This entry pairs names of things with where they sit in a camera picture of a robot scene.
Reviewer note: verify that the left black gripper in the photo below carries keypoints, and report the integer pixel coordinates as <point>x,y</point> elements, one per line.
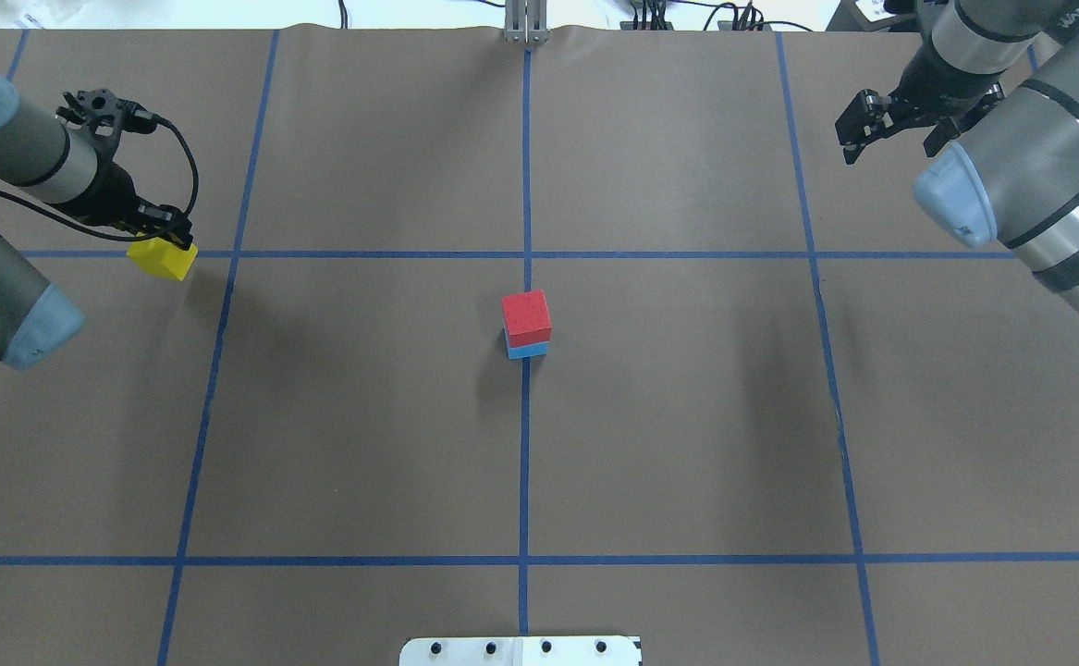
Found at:
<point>116,197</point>

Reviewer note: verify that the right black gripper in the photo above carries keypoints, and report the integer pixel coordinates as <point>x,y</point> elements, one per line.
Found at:
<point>920,95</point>

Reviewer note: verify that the yellow wooden cube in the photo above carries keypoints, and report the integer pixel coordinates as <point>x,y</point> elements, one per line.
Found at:
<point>160,259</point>

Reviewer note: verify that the red wooden cube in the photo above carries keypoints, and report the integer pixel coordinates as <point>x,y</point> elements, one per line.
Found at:
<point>527,318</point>

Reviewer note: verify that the blue wooden cube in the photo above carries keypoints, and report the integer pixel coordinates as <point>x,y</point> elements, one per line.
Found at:
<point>527,351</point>

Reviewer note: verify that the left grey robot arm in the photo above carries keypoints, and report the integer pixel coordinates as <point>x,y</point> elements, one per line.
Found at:
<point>61,165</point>

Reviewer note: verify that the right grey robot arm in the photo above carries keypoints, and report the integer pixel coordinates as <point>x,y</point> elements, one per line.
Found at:
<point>1013,178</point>

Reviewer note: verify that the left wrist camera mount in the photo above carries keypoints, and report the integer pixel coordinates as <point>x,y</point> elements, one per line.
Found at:
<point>99,109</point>

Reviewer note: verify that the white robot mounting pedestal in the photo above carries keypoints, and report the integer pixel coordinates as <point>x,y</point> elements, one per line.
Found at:
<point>523,650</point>

